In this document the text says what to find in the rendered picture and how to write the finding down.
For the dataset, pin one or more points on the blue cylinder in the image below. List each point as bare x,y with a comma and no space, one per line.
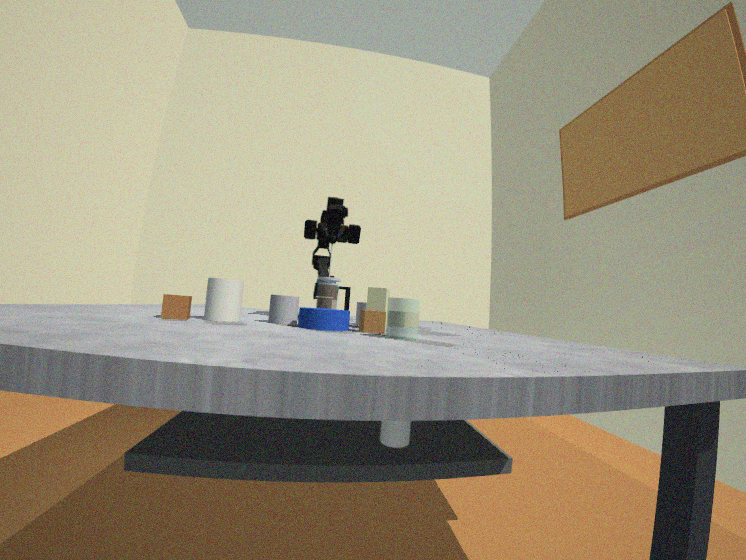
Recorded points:
324,319

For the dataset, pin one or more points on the pale yellow block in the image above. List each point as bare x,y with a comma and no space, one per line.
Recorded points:
377,300

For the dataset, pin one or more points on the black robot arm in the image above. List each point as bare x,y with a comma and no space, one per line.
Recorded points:
335,212

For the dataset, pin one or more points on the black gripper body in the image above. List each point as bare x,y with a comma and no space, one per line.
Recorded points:
332,228

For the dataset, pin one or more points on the brown cube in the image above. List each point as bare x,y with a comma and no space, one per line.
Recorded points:
176,307
372,321

